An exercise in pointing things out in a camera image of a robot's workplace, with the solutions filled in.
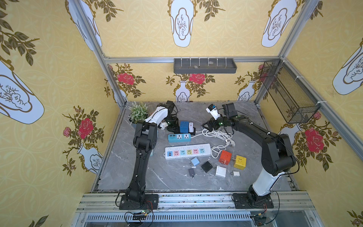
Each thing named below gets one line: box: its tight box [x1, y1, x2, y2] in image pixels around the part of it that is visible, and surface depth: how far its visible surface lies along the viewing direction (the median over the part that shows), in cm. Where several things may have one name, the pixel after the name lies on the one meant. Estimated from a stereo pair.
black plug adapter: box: [201, 160, 214, 174], surface depth 86 cm
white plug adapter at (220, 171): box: [215, 165, 227, 178], surface depth 83 cm
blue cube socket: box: [179, 121, 190, 133], surface depth 97 cm
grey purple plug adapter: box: [188, 167, 196, 177], surface depth 85 cm
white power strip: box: [164, 143, 212, 161], surface depth 92 cm
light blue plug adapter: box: [190, 157, 200, 166], surface depth 89 cm
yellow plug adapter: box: [233, 154, 247, 171], surface depth 85 cm
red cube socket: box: [218, 149, 232, 166], surface depth 87 cm
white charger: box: [188, 122, 194, 133], surface depth 99 cm
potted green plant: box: [128, 100, 148, 126], surface depth 94 cm
